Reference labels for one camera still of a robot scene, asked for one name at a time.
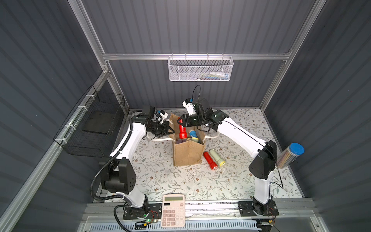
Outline blue flashlight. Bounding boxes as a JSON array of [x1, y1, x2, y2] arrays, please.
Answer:
[[189, 130, 198, 138]]

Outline green flashlight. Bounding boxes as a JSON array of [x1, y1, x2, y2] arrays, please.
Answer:
[[190, 137, 200, 143], [209, 149, 226, 167]]

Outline purple flashlight bottom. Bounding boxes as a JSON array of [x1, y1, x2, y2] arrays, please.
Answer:
[[176, 139, 187, 144]]

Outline brown paper tote bag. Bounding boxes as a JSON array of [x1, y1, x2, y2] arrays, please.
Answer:
[[154, 114, 219, 166]]

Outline red flashlight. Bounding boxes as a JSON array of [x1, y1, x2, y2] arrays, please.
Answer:
[[203, 151, 218, 170], [177, 118, 187, 140]]

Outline red flashlight bottom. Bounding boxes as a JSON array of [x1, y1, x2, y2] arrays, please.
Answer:
[[177, 118, 187, 140]]

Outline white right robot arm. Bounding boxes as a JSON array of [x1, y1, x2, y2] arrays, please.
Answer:
[[177, 110, 277, 205]]

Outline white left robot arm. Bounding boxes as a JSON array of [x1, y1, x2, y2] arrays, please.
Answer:
[[100, 110, 174, 208]]

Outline markers in white basket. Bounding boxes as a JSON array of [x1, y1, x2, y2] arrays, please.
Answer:
[[194, 72, 230, 81]]

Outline pink calculator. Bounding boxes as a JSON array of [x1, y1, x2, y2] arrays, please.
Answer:
[[161, 193, 185, 228]]

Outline blue-lidded cylinder container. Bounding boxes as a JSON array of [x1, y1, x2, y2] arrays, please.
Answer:
[[277, 143, 305, 169]]

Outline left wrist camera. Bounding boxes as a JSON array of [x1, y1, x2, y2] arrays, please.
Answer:
[[142, 105, 169, 124]]

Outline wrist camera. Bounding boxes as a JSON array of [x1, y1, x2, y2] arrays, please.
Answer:
[[142, 105, 169, 124], [182, 98, 212, 116]]

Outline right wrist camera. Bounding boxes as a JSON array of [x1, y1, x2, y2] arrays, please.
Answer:
[[182, 98, 212, 116]]

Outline white wire mesh basket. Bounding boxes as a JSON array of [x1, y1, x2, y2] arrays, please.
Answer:
[[167, 56, 234, 82]]

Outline black wire basket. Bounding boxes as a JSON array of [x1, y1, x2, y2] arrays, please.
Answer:
[[54, 86, 127, 158]]

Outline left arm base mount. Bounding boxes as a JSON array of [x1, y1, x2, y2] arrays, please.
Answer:
[[122, 204, 162, 220]]

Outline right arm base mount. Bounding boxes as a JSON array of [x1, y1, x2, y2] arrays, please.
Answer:
[[237, 198, 279, 217]]

